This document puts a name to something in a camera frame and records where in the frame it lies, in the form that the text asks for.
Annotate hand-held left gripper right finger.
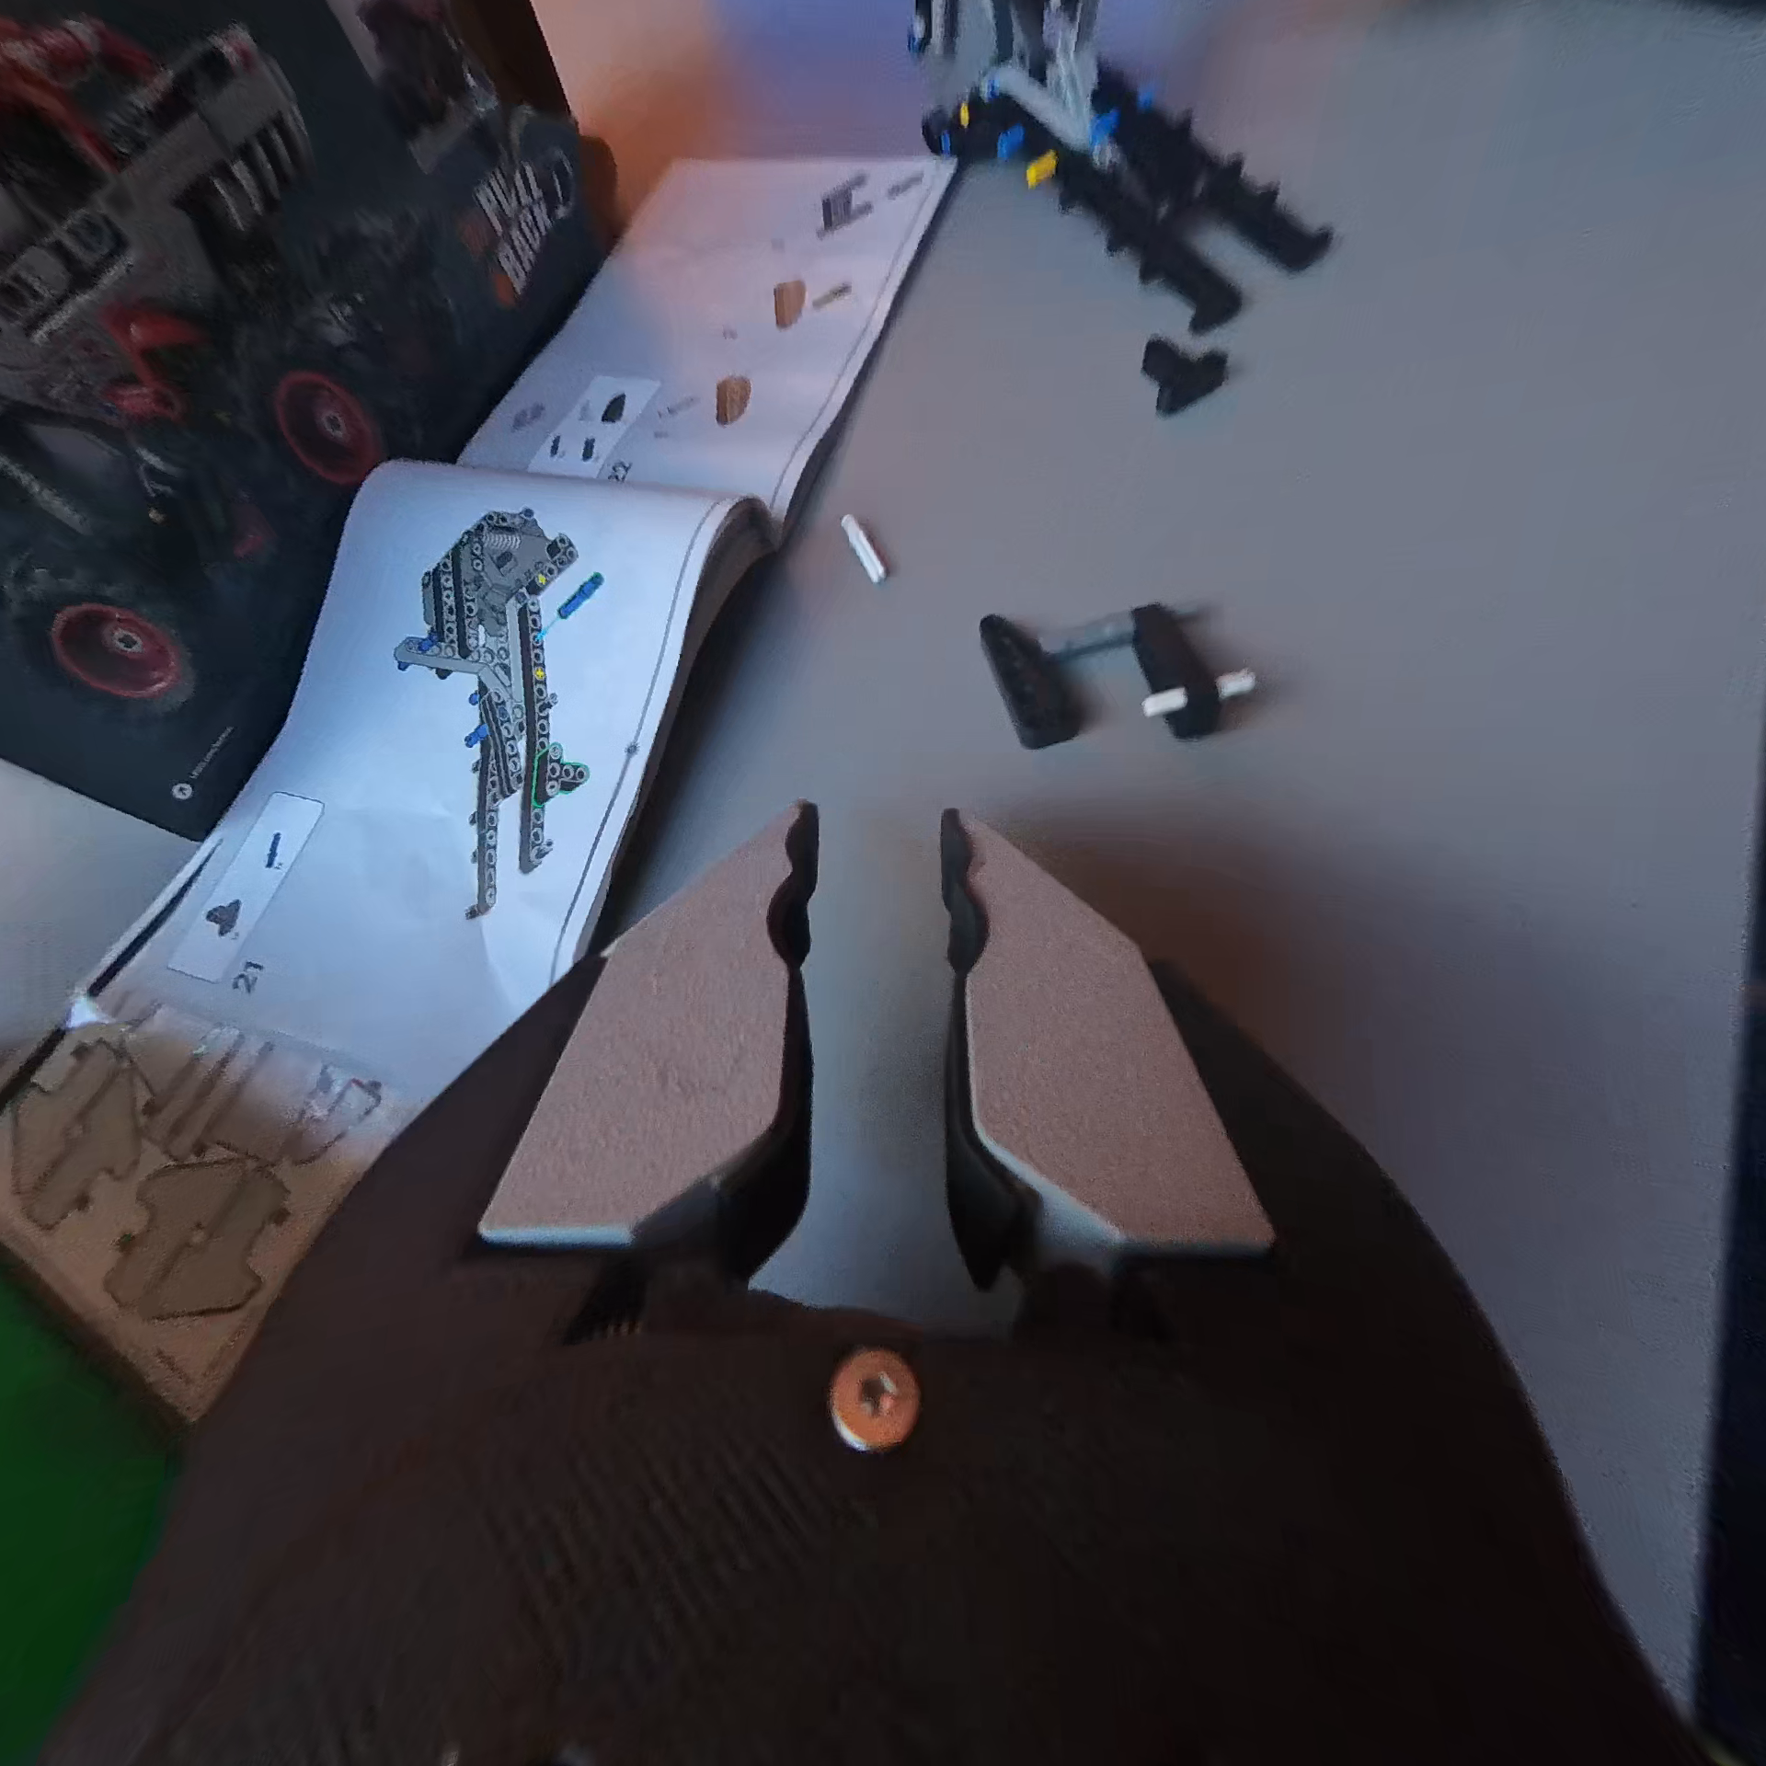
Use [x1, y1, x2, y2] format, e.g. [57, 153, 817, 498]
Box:
[942, 807, 1278, 1294]

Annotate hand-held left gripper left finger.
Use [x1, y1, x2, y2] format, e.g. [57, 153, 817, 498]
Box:
[478, 801, 821, 1294]

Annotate black lego subassembly with axle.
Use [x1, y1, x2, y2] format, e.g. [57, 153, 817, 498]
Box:
[978, 602, 1260, 752]

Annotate open lego instruction booklet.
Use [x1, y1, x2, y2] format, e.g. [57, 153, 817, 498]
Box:
[61, 156, 962, 1111]

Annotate small black lego piece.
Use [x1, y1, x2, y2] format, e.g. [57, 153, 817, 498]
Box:
[1141, 334, 1230, 416]

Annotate dark monster truck lego box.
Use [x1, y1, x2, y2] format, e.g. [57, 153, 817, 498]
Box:
[0, 0, 619, 843]

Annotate grey and black lego model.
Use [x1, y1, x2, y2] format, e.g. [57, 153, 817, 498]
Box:
[909, 0, 1335, 336]

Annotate green object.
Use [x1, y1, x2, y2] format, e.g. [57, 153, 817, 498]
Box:
[0, 1269, 185, 1766]

